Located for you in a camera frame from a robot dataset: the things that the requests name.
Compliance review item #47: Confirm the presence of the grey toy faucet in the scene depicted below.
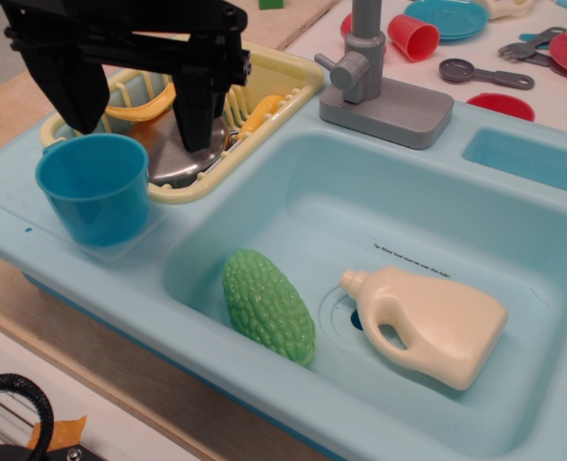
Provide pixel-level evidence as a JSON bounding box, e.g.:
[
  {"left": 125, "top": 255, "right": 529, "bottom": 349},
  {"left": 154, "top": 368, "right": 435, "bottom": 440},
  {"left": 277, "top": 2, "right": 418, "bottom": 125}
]
[{"left": 314, "top": 1, "right": 455, "bottom": 150}]

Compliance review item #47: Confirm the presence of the yellow dish drying rack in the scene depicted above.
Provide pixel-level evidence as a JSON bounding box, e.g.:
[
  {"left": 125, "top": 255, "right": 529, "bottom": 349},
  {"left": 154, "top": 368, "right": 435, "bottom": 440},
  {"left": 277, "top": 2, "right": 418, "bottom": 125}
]
[{"left": 39, "top": 40, "right": 325, "bottom": 206}]

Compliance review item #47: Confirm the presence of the yellow toy utensil handle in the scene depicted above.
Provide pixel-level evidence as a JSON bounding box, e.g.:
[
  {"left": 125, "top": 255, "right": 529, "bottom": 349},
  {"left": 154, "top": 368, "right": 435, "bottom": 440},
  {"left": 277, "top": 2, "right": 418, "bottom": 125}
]
[{"left": 236, "top": 94, "right": 284, "bottom": 140}]

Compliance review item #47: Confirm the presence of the orange plastic utensil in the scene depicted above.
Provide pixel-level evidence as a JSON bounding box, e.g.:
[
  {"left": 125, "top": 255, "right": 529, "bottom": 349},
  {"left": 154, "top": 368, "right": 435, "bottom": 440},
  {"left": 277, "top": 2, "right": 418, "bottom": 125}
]
[{"left": 105, "top": 83, "right": 176, "bottom": 122}]

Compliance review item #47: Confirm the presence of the teal toy utensil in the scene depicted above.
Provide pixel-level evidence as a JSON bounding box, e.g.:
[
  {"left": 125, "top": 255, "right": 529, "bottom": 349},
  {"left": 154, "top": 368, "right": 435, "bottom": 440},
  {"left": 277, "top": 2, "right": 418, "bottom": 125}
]
[{"left": 519, "top": 27, "right": 567, "bottom": 50}]

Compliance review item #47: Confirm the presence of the red plastic bowl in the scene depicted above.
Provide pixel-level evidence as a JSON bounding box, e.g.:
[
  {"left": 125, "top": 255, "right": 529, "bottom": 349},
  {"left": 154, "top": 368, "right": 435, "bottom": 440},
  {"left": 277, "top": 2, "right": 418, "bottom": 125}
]
[{"left": 466, "top": 93, "right": 535, "bottom": 122}]

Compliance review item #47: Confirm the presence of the cream toy detergent bottle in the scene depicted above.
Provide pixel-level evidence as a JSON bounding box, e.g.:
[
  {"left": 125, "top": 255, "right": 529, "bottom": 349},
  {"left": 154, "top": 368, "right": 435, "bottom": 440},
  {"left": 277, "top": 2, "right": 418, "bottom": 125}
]
[{"left": 339, "top": 266, "right": 508, "bottom": 391}]

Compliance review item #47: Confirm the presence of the silver metal pot lid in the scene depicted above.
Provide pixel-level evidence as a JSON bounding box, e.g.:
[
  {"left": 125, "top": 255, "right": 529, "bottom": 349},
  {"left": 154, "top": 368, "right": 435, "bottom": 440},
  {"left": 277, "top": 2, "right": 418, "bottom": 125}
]
[{"left": 127, "top": 110, "right": 230, "bottom": 188}]

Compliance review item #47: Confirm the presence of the black braided cable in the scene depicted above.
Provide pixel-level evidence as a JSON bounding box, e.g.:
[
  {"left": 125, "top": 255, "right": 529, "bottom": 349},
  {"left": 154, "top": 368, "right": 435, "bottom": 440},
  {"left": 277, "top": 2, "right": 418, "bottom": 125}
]
[{"left": 0, "top": 374, "right": 56, "bottom": 455}]

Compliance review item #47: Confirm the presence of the orange tape piece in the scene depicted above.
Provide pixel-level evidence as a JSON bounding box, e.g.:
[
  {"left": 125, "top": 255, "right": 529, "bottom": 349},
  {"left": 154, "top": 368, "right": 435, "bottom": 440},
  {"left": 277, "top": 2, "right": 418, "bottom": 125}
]
[{"left": 26, "top": 415, "right": 87, "bottom": 451}]

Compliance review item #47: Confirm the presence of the blue plastic cup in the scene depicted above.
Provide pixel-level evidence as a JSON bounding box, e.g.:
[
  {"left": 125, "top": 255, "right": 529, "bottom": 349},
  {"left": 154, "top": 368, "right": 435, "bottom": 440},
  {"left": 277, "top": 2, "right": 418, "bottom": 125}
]
[{"left": 35, "top": 133, "right": 149, "bottom": 247}]

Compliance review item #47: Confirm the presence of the grey toy spoon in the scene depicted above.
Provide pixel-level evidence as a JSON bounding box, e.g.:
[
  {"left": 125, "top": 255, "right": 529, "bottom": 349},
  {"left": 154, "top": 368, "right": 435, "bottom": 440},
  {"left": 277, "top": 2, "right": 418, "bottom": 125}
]
[{"left": 438, "top": 59, "right": 535, "bottom": 90}]

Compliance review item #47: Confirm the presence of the light blue toy sink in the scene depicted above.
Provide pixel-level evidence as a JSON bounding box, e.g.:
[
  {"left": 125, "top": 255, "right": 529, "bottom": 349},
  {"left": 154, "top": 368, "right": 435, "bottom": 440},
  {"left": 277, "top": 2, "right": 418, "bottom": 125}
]
[{"left": 0, "top": 50, "right": 567, "bottom": 460}]

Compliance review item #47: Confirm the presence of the teal plastic plate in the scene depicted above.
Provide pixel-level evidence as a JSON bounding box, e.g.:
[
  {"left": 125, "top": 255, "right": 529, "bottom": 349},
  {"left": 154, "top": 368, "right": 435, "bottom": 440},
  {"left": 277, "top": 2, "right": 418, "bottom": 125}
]
[{"left": 404, "top": 0, "right": 489, "bottom": 41}]

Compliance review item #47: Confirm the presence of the red plastic cup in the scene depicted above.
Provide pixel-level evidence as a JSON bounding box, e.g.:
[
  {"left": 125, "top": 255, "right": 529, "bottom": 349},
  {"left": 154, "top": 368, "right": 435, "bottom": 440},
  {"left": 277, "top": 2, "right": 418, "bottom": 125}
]
[{"left": 387, "top": 14, "right": 441, "bottom": 62}]

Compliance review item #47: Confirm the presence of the green block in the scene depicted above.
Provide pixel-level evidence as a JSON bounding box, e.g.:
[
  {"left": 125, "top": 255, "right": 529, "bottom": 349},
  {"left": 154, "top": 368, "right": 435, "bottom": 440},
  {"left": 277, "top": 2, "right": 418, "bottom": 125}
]
[{"left": 259, "top": 0, "right": 284, "bottom": 11}]

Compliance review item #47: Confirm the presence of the grey toy fork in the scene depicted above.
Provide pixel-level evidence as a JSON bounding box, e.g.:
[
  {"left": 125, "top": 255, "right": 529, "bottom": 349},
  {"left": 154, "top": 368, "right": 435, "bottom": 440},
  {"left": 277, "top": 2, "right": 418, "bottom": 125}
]
[{"left": 498, "top": 42, "right": 552, "bottom": 67}]

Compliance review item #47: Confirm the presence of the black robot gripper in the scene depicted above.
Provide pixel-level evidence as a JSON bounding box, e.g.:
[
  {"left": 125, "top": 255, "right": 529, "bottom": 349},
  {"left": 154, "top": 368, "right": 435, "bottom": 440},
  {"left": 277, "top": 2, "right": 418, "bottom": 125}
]
[{"left": 0, "top": 1, "right": 251, "bottom": 153}]

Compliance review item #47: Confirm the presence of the cream plastic object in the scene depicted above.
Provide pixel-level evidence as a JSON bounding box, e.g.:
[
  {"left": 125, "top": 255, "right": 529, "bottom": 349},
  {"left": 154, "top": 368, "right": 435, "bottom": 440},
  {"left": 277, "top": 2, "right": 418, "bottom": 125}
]
[{"left": 479, "top": 0, "right": 536, "bottom": 20}]

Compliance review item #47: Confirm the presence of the green toy bitter melon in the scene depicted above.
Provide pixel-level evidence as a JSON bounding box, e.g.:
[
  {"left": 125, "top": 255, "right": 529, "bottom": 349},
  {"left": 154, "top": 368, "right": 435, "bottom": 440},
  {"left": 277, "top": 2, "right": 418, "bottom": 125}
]
[{"left": 223, "top": 249, "right": 316, "bottom": 367}]

